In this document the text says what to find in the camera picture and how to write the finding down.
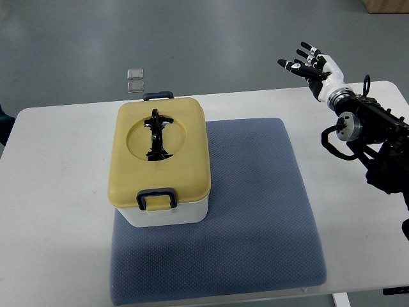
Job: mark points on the yellow box lid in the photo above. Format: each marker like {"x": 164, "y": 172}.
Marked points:
{"x": 160, "y": 148}

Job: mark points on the brown cardboard box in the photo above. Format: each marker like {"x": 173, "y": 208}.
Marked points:
{"x": 386, "y": 6}

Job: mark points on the white storage box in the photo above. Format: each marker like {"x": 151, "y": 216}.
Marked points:
{"x": 159, "y": 212}

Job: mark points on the blue gray cushion mat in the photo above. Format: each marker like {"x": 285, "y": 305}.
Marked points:
{"x": 259, "y": 233}

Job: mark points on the black table bracket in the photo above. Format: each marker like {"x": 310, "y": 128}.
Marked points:
{"x": 396, "y": 290}

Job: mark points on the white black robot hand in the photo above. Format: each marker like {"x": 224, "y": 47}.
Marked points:
{"x": 321, "y": 72}

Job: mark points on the white table leg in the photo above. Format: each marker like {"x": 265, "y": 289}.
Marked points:
{"x": 341, "y": 300}

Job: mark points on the dark object at left edge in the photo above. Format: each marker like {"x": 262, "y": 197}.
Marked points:
{"x": 6, "y": 125}

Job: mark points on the upper floor socket plate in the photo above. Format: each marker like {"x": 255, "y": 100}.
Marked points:
{"x": 135, "y": 73}

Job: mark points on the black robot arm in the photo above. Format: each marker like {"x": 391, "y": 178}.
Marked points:
{"x": 373, "y": 135}

